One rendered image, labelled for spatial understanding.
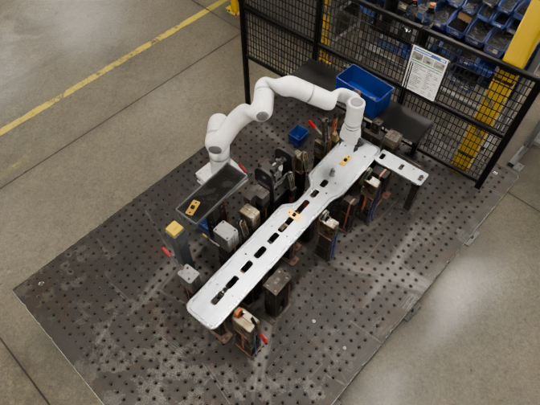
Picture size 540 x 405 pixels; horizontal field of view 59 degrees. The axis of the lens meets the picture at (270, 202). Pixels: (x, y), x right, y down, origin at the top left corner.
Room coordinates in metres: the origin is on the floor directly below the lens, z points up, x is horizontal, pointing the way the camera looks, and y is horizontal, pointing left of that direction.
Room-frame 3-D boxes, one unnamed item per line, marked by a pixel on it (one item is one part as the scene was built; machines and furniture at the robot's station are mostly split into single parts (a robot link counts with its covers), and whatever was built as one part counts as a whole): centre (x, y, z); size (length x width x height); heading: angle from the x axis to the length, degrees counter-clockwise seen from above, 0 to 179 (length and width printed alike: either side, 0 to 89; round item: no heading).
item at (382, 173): (1.61, -0.61, 0.84); 0.11 x 0.10 x 0.28; 50
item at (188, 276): (0.96, 0.38, 0.88); 0.11 x 0.10 x 0.36; 50
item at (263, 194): (1.41, 0.05, 0.89); 0.13 x 0.11 x 0.38; 50
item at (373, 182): (1.49, -0.54, 0.87); 0.12 x 0.09 x 0.35; 50
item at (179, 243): (1.15, 0.45, 0.92); 0.08 x 0.08 x 0.44; 50
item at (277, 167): (1.52, -0.03, 0.94); 0.18 x 0.13 x 0.49; 140
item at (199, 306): (1.29, -0.12, 1.00); 1.38 x 0.22 x 0.02; 140
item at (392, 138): (1.80, -0.70, 0.88); 0.08 x 0.08 x 0.36; 50
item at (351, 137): (1.67, -0.42, 1.23); 0.10 x 0.07 x 0.11; 50
